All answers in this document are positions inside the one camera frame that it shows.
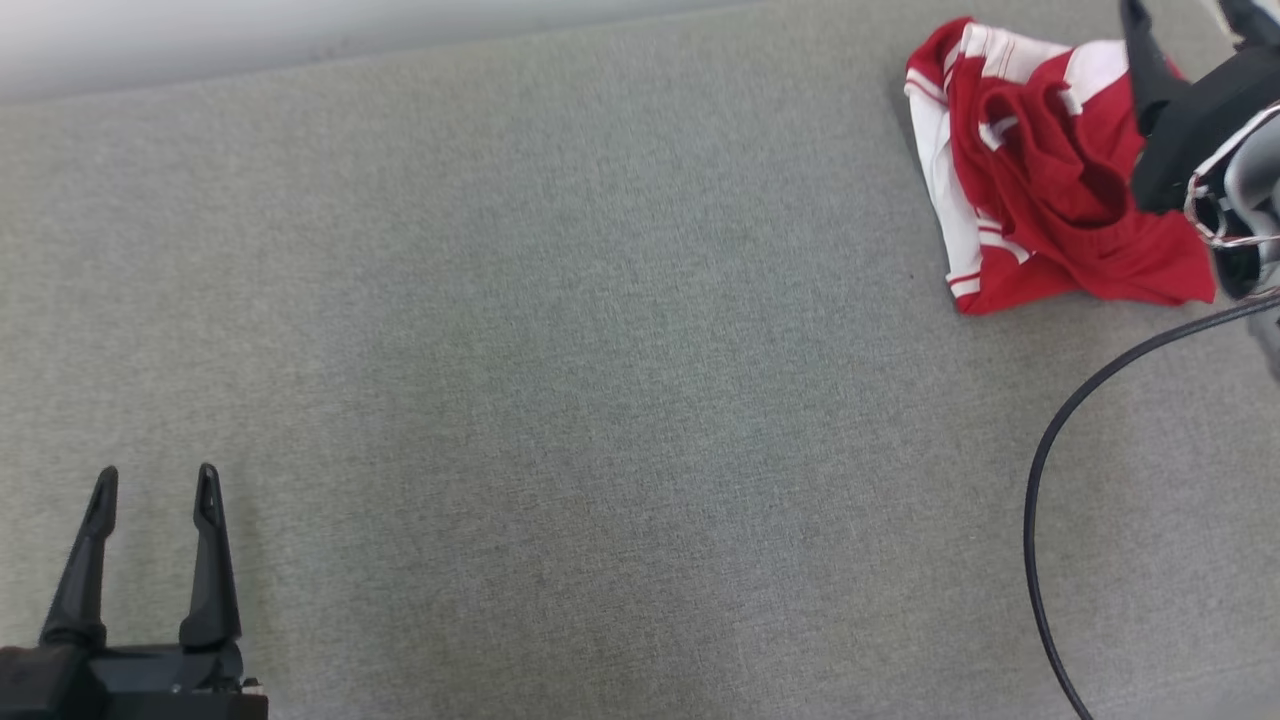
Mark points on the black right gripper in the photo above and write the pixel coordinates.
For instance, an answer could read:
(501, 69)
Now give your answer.
(1200, 120)

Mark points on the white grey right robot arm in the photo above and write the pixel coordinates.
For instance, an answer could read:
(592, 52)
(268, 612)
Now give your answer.
(1260, 180)

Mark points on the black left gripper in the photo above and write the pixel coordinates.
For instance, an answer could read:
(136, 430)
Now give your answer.
(120, 685)

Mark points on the red shorts with white stripe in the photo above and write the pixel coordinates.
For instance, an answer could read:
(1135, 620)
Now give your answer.
(1050, 170)

